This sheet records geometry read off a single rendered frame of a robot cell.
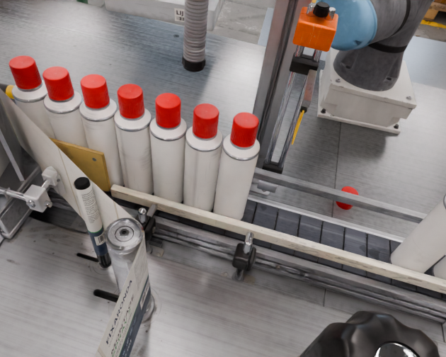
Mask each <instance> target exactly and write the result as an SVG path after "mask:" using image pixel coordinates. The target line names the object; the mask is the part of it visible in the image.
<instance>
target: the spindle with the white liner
mask: <svg viewBox="0 0 446 357"><path fill-rule="evenodd" d="M298 357H440V355H439V353H438V347H437V346H436V345H435V343H434V342H433V341H432V340H431V339H430V338H429V337H428V336H427V335H426V334H425V333H424V332H423V331H421V330H420V329H414V328H410V327H407V326H406V325H404V324H402V323H401V322H400V321H399V320H397V319H396V318H395V317H394V316H392V315H391V314H389V313H385V312H378V311H358V312H356V313H355V314H354V315H353V316H352V317H351V318H350V319H349V320H348V321H347V322H346V323H342V322H336V323H331V324H329V325H328V326H327V327H326V328H325V329H324V330H323V331H322V332H321V333H320V335H318V336H317V337H316V338H315V340H313V341H312V343H311V344H310V345H309V346H308V347H307V348H306V349H305V350H304V351H303V353H302V354H301V355H299V356H298Z"/></svg>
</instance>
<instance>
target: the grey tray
mask: <svg viewBox="0 0 446 357"><path fill-rule="evenodd" d="M224 2H225V0H209V5H208V16H207V30H214V27H215V24H216V22H217V19H218V18H219V15H220V12H221V10H222V7H223V5H224ZM184 3H185V0H105V7H106V10H107V11H114V12H118V13H125V14H129V15H133V16H139V17H144V18H150V19H154V20H158V21H166V22H169V23H176V24H180V25H184V7H185V6H184Z"/></svg>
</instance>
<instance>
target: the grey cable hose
mask: <svg viewBox="0 0 446 357"><path fill-rule="evenodd" d="M208 5H209V0H185V3H184V6H185V7H184V39H183V56H182V64H183V67H184V69H186V70H188V71H189V72H200V71H202V70H203V69H204V66H205V59H206V56H205V46H206V36H207V16H208Z"/></svg>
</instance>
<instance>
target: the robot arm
mask: <svg viewBox="0 0 446 357"><path fill-rule="evenodd" d="M320 1H322V2H325V3H327V4H328V5H329V6H330V7H333V8H335V9H336V12H335V13H336V14H338V23H337V29H336V34H335V36H334V39H333V42H332V44H331V47H332V48H333V49H335V50H339V51H338V53H337V55H336V58H335V59H334V61H333V68H334V70H335V71H336V73H337V74H338V75H339V76H340V77H341V78H342V79H344V80H345V81H347V82H348V83H349V84H352V85H353V86H356V87H359V88H361V89H365V90H369V91H387V90H390V89H391V88H393V87H394V85H395V83H396V82H397V80H398V78H399V75H400V71H401V64H402V60H403V56H404V51H405V50H406V48H407V46H408V44H409V43H410V41H411V39H412V37H413V35H414V34H415V32H416V30H417V29H418V27H419V25H420V24H421V21H422V20H423V18H424V16H425V14H426V13H427V11H428V9H429V8H430V5H431V4H432V2H433V1H434V0H316V3H317V2H320Z"/></svg>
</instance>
